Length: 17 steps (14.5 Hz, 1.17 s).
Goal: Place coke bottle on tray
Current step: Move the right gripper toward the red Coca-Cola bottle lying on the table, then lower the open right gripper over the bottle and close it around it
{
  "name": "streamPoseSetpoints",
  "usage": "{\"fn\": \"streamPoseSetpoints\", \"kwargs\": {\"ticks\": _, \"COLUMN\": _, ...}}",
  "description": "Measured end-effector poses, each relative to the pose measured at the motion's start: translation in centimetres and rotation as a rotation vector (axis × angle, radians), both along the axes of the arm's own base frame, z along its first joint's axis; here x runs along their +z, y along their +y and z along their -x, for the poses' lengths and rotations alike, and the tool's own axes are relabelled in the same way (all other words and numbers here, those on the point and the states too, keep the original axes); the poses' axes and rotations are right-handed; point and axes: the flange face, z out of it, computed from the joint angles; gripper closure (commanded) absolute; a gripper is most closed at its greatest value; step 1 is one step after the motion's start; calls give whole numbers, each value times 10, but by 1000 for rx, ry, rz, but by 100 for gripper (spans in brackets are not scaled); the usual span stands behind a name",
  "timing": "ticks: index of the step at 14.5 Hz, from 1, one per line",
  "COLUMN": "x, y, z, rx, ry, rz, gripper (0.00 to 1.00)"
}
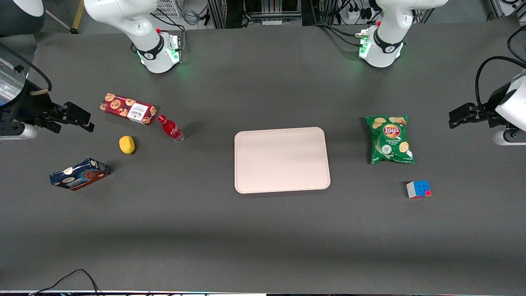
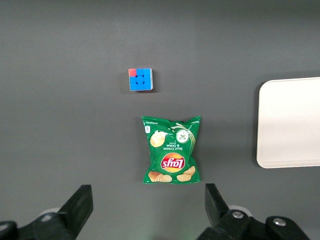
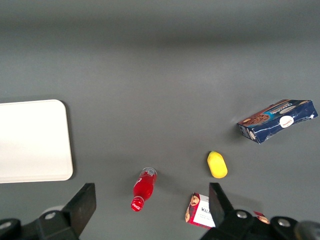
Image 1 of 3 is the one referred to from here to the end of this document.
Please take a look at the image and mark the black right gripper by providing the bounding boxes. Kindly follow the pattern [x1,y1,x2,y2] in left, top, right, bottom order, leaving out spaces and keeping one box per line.
[8,80,95,133]

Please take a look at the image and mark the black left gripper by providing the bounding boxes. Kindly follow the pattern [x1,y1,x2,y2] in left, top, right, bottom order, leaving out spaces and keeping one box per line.
[448,84,511,130]

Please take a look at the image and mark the red coke bottle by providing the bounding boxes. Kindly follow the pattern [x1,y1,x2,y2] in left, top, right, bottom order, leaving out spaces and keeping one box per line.
[157,114,185,143]

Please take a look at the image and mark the beige plastic tray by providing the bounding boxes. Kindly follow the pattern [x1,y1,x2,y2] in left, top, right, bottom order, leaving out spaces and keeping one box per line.
[234,127,331,194]

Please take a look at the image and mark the red cookie box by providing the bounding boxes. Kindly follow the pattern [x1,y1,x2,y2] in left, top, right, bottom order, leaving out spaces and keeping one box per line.
[99,92,158,125]

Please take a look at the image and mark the yellow lemon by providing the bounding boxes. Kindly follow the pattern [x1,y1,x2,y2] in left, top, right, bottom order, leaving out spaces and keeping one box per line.
[119,135,136,155]

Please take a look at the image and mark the blue chocolate biscuit box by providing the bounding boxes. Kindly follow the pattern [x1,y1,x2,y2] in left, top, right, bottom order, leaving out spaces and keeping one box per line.
[49,157,111,192]

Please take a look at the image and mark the green Lay's chips bag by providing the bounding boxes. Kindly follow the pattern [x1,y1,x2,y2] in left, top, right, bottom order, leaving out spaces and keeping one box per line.
[365,115,416,165]

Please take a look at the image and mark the colourful Rubik's cube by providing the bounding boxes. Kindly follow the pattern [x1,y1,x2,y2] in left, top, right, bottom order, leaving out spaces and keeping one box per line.
[406,180,432,199]

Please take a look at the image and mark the yellow pole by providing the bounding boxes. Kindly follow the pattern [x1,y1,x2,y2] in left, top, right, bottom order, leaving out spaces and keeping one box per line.
[71,0,85,34]

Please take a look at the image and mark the white power strip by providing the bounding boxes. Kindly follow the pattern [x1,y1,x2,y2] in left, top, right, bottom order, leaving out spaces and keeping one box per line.
[346,7,371,22]

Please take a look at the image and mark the metal equipment rack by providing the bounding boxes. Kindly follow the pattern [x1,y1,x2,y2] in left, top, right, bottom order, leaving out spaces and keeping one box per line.
[208,0,376,28]

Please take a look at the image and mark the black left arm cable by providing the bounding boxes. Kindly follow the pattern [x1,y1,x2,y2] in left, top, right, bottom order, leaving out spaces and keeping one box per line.
[475,56,526,120]

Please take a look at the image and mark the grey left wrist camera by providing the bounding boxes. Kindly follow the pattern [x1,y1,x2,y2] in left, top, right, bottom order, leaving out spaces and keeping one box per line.
[492,128,526,146]

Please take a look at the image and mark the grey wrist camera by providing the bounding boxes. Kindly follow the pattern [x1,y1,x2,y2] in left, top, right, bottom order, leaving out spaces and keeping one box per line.
[492,128,526,146]
[0,122,38,141]

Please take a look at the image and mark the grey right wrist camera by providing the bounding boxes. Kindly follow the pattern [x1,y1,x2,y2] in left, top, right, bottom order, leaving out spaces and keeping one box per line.
[0,122,38,141]

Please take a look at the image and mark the black looped cable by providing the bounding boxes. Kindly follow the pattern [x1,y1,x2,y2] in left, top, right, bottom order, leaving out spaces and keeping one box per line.
[507,25,526,65]

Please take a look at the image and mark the black base power cables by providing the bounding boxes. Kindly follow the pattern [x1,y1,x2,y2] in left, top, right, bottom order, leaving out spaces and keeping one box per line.
[313,23,370,48]

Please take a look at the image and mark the grey coiled cable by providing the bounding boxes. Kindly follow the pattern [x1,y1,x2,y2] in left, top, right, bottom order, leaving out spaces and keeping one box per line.
[181,7,203,26]

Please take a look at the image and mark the black cable on table edge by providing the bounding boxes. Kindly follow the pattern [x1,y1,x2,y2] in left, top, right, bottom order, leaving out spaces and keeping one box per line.
[28,269,102,296]

